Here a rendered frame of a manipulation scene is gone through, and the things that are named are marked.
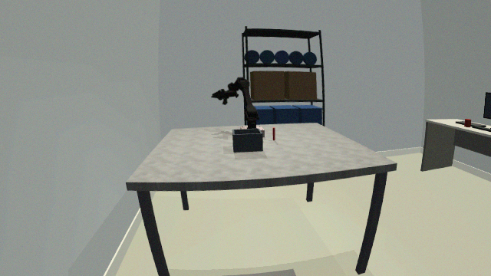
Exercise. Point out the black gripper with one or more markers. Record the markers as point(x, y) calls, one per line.
point(221, 93)

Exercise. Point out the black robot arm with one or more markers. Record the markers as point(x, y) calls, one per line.
point(251, 114)

